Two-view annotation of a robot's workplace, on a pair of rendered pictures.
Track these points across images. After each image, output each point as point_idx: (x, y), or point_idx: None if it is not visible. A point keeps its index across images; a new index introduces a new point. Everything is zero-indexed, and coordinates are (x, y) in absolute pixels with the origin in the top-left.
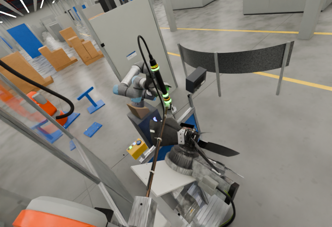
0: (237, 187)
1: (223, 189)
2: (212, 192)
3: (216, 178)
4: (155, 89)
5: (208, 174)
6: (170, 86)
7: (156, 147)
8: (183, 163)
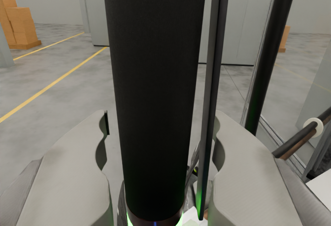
0: None
1: (193, 178)
2: (212, 180)
3: (190, 189)
4: (256, 192)
5: (193, 204)
6: (106, 110)
7: (329, 111)
8: None
